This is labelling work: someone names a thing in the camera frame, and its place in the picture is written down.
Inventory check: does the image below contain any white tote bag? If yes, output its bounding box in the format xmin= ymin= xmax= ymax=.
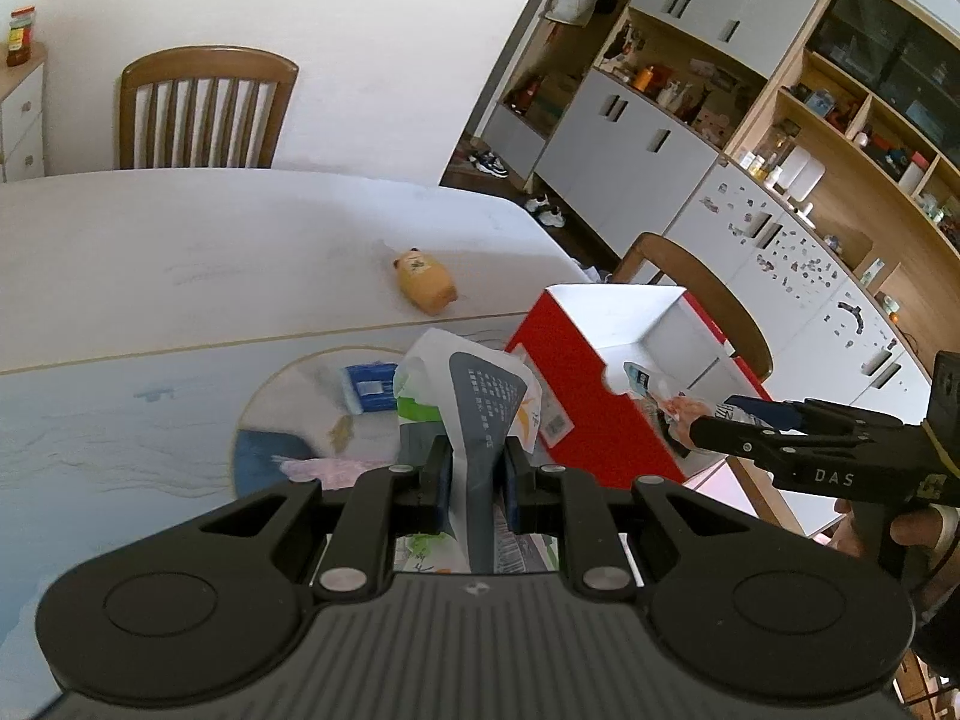
xmin=542 ymin=0 xmax=597 ymax=28

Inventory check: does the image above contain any wooden chair beside box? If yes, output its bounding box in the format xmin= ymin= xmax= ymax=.
xmin=610 ymin=232 xmax=773 ymax=382

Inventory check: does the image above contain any white drawer sideboard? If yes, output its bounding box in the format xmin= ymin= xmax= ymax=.
xmin=0 ymin=43 xmax=47 ymax=184

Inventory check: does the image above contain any orange white snack packet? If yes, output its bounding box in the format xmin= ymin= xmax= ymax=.
xmin=623 ymin=362 xmax=715 ymax=457

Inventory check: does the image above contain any person right hand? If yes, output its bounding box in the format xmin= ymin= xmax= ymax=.
xmin=830 ymin=499 xmax=958 ymax=614

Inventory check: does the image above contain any yellow plush toy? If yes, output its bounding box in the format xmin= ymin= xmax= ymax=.
xmin=394 ymin=249 xmax=459 ymax=316

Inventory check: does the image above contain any red white cardboard box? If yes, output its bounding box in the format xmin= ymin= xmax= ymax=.
xmin=508 ymin=284 xmax=768 ymax=489

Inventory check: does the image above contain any pink snack packet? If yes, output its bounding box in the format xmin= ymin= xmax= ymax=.
xmin=278 ymin=458 xmax=389 ymax=491

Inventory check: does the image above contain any red lidded jar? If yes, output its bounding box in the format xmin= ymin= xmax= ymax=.
xmin=7 ymin=7 xmax=36 ymax=67

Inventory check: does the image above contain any grey wall cabinet unit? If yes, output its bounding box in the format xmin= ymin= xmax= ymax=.
xmin=462 ymin=0 xmax=958 ymax=421

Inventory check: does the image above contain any white grey tissue pack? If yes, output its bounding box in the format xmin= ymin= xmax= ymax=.
xmin=394 ymin=328 xmax=542 ymax=574

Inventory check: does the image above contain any blue wet wipe packet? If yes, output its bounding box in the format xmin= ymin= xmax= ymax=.
xmin=340 ymin=361 xmax=397 ymax=416

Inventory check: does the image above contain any wooden chair far side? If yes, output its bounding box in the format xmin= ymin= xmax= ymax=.
xmin=117 ymin=46 xmax=299 ymax=169

